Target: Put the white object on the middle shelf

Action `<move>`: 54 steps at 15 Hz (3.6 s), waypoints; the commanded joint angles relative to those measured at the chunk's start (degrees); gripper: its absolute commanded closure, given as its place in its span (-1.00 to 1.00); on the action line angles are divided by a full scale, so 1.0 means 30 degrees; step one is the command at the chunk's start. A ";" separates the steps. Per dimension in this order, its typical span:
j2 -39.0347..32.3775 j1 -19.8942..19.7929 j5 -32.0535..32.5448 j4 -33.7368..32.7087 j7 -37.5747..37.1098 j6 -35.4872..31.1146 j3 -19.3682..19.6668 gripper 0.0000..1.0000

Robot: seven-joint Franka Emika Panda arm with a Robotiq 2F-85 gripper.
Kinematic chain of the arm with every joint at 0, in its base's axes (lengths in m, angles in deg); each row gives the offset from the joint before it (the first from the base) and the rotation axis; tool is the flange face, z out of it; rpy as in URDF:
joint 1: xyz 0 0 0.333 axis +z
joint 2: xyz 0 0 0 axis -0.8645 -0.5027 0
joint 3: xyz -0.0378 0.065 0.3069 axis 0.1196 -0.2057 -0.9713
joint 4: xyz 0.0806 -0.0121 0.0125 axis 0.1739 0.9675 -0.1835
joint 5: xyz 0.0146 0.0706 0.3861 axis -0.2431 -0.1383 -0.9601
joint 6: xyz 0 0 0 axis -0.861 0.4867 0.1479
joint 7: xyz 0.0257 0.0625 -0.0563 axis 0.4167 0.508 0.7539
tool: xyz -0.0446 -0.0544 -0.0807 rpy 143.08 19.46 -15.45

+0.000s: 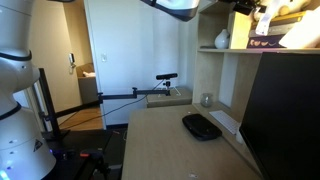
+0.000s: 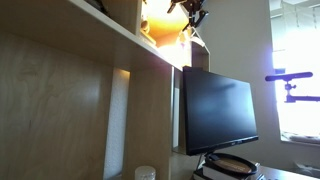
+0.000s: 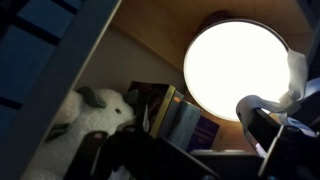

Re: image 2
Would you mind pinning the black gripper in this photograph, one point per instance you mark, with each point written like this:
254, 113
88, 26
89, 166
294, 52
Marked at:
192, 5

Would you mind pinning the light wooden shelf unit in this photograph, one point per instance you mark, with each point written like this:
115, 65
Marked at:
66, 116

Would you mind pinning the black computer monitor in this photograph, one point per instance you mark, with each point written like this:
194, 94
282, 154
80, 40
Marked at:
216, 110

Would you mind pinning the white window blinds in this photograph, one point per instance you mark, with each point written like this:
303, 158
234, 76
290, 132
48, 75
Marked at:
293, 26

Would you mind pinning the small white jar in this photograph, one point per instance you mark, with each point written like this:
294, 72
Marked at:
145, 173

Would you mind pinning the black stereo camera bar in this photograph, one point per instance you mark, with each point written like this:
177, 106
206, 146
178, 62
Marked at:
290, 76

